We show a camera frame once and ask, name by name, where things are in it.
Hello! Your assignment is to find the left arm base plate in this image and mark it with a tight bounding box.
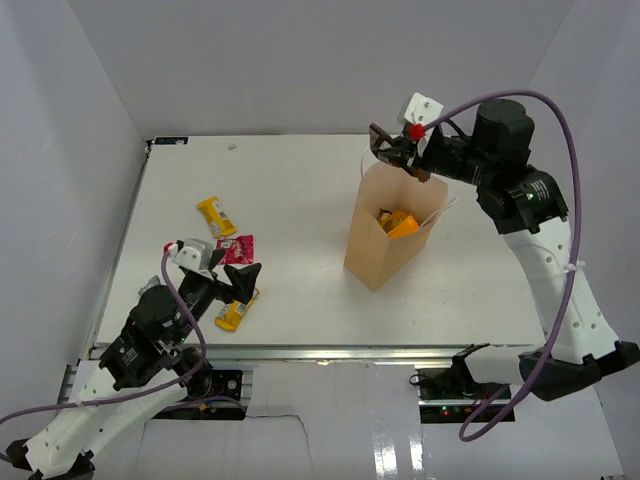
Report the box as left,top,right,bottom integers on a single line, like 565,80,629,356
155,370,246,421

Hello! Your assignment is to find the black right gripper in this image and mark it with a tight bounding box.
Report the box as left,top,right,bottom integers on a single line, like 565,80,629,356
377,129,492,187

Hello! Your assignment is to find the large orange gummy bag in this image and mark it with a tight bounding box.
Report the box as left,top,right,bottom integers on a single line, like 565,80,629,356
377,209,420,238

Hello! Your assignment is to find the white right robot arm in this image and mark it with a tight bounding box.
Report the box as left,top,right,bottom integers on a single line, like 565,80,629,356
369,94,639,401

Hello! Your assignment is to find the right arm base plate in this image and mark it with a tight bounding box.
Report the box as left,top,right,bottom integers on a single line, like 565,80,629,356
409,368,502,425

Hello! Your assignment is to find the brown paper bag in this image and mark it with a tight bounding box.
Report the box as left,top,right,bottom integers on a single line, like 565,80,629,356
344,162,453,291

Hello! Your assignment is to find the aluminium table frame rail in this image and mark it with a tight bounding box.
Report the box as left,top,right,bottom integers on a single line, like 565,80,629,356
87,344,536,362

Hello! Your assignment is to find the pink red candy packet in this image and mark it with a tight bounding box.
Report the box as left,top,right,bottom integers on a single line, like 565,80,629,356
217,235,255,265

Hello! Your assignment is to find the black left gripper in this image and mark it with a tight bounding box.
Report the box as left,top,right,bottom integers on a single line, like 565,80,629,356
172,247,263,344

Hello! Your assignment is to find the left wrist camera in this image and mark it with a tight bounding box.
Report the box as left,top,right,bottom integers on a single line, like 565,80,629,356
164,238,214,272

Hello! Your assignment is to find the small yellow snack packet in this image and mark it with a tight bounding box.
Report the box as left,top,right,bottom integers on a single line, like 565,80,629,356
197,196,237,239

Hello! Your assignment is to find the blue label sticker left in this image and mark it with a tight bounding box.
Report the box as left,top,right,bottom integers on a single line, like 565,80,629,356
153,136,189,146

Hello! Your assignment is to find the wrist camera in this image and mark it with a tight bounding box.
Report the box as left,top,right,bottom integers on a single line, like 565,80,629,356
398,92,444,142
164,238,214,272

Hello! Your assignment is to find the yellow snack bar wrapper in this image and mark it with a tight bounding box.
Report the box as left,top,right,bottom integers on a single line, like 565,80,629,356
214,288,260,332

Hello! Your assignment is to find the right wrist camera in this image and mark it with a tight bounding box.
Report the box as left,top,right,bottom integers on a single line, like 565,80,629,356
398,92,444,142

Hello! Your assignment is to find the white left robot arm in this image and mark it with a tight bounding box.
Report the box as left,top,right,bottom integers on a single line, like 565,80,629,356
1,241,262,479

